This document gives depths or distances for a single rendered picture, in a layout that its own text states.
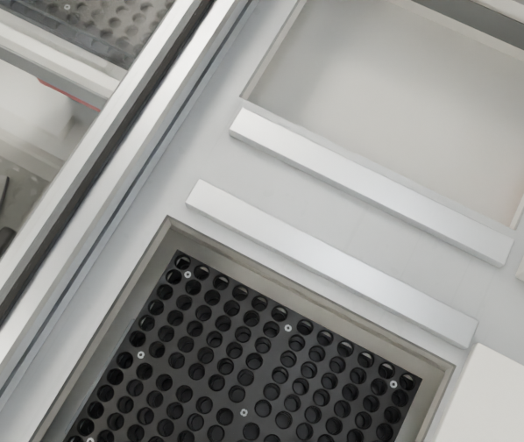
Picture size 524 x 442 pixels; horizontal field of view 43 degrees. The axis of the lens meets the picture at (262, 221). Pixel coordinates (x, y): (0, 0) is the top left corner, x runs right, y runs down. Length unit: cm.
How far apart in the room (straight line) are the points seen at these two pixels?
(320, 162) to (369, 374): 17
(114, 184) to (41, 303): 10
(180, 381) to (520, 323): 26
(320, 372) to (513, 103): 35
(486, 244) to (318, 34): 31
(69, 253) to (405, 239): 25
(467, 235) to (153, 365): 26
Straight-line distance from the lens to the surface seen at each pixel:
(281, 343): 54
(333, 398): 54
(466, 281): 52
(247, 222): 50
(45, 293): 47
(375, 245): 51
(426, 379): 61
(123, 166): 49
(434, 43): 74
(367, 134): 68
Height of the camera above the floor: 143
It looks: 72 degrees down
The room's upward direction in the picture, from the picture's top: 1 degrees clockwise
